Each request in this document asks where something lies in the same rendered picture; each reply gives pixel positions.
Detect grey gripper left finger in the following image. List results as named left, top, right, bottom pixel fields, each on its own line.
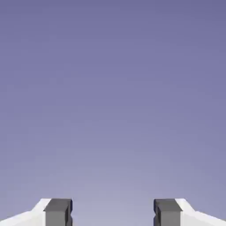
left=0, top=198, right=73, bottom=226

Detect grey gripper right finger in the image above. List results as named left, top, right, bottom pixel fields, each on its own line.
left=153, top=198, right=226, bottom=226

